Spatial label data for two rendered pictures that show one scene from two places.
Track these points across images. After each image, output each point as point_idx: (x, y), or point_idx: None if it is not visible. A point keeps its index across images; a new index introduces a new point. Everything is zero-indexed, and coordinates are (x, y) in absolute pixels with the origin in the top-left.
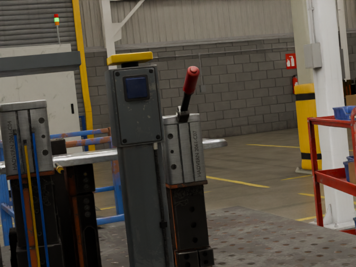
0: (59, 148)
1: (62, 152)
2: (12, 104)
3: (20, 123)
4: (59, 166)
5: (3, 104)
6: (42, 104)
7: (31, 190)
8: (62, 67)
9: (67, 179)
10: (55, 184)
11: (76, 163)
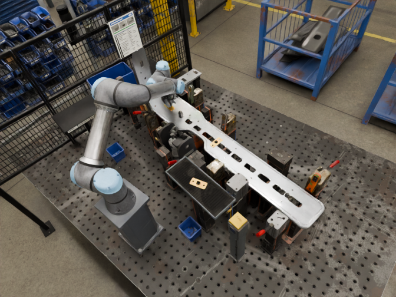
0: (281, 165)
1: (282, 167)
2: (228, 185)
3: (230, 190)
4: (229, 210)
5: (227, 184)
6: (235, 191)
7: None
8: None
9: None
10: (278, 170)
11: (257, 194)
